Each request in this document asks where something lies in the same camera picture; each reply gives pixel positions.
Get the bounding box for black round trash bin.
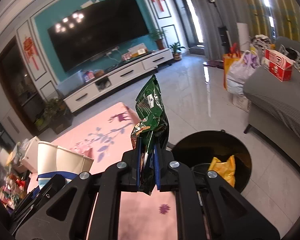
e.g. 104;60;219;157
168;129;252;200

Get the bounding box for white television cabinet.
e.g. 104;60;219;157
63;48;174;113

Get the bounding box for red and white cardboard box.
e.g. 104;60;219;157
264;49;294;82

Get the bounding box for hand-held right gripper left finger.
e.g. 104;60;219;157
15;137;143;240

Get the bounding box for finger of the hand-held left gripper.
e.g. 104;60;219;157
10;174;68;227

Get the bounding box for clear plastic box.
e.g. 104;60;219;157
57;70;85;95

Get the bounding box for green snack packet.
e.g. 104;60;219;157
130;74;170;196

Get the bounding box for grey sheer curtain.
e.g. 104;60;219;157
190;0;255;60

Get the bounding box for white router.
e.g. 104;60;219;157
80;0;100;8

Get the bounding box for potted plant red pot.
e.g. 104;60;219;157
149;27;168;50

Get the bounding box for pile of colourful packets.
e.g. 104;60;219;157
0;172;28;210

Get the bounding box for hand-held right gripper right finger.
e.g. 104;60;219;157
154;142;280;240

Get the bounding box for white plastic shopping bag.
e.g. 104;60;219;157
226;50;262;95

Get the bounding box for grey sofa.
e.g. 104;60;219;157
243;36;300;180

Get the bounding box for orange and white box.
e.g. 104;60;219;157
128;44;148;57

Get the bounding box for pile of patterned clothes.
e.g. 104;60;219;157
250;34;275;55

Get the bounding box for dark glass display cabinet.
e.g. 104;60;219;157
0;36;47;140

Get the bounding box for orange shopping bag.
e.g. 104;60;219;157
222;44;242;90

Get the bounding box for tall white appliance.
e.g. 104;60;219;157
236;22;248;46

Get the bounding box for yellow patterned curtain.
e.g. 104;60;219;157
245;0;300;43

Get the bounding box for pink printed tablecloth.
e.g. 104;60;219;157
27;102;180;240

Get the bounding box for dark red floor mat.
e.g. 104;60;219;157
202;59;224;68

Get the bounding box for potted plant white pot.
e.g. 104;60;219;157
169;42;185;62

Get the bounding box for large black television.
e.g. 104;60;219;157
47;0;150;73

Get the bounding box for black and white clothes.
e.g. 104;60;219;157
279;44;300;74

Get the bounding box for potted plant dark pot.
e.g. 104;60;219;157
35;96;73;134

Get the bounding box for yellow snack packet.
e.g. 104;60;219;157
207;155;236;188

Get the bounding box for black upright appliance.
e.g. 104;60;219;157
218;26;228;49

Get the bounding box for white paper cup blue print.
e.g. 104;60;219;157
37;141;94;190

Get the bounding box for flat white box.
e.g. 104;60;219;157
19;136;40;173

